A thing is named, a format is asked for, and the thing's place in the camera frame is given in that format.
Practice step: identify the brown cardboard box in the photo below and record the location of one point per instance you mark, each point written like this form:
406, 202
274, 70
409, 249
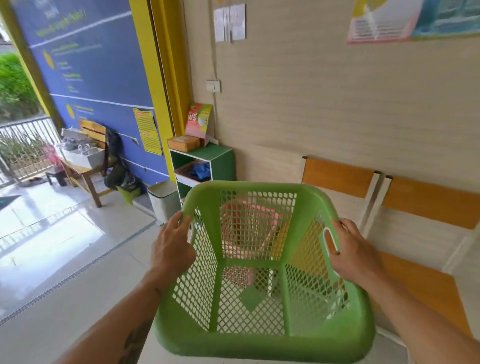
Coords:
183, 143

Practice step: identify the person's right hand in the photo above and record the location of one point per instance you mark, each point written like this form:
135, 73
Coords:
354, 255

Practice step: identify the dark teal door mat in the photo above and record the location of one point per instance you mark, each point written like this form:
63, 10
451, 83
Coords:
7, 201

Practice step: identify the person's left forearm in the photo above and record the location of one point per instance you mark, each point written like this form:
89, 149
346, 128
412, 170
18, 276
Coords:
123, 322

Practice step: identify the blue cloth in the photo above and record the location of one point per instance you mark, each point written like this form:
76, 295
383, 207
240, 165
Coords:
200, 171

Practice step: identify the green plastic laundry basket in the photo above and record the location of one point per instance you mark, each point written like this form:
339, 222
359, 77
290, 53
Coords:
258, 347

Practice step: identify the wooden bench table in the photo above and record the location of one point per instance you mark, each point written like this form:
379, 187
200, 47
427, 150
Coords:
93, 129

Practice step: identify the black bag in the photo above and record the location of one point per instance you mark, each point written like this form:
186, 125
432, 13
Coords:
114, 176

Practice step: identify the person's right thumb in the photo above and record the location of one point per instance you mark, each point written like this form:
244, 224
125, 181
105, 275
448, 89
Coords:
336, 238

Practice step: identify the blue printed sign panel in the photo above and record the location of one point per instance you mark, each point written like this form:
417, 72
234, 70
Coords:
97, 67

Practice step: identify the person's right forearm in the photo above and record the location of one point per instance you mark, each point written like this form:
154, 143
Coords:
416, 318

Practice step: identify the white paper notice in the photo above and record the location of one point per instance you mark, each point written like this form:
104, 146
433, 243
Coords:
237, 21
220, 24

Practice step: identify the pink and green display packet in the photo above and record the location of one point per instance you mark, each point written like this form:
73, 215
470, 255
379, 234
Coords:
198, 120

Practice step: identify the green and white shelf cabinet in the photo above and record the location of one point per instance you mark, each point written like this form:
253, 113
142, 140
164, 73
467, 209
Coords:
223, 165

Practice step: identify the yellow door frame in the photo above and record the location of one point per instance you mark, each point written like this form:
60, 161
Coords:
150, 56

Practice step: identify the pink cloth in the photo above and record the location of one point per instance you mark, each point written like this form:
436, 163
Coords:
51, 154

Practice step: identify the small green plastic basket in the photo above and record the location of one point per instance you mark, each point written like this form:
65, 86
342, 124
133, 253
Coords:
129, 195

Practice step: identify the yellow paper notice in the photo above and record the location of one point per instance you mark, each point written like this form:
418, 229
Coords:
148, 131

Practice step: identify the white wall switch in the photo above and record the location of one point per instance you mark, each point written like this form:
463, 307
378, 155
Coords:
213, 86

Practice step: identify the green bush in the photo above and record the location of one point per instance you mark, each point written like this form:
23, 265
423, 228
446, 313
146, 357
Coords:
13, 82

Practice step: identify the dark small stool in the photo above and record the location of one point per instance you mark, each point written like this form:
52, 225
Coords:
56, 174

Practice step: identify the person's left thumb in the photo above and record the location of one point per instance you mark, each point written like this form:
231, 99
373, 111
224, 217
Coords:
185, 224

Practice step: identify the red plastic storage basket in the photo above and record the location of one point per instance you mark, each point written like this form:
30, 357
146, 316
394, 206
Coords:
183, 171

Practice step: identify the metal railing fence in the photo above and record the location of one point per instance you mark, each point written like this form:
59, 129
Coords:
26, 142

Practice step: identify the white pedal trash bin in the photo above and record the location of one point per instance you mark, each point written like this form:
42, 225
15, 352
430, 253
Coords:
163, 200

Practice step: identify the person's left hand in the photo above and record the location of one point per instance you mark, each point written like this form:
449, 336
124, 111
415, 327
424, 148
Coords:
170, 251

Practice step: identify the white plastic tub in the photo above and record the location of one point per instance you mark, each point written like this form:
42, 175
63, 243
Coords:
84, 157

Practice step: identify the teal wall poster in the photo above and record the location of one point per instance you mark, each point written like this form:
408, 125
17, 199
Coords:
450, 17

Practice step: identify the pink bordered wall poster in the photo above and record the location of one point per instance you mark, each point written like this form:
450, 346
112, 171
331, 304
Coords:
378, 26

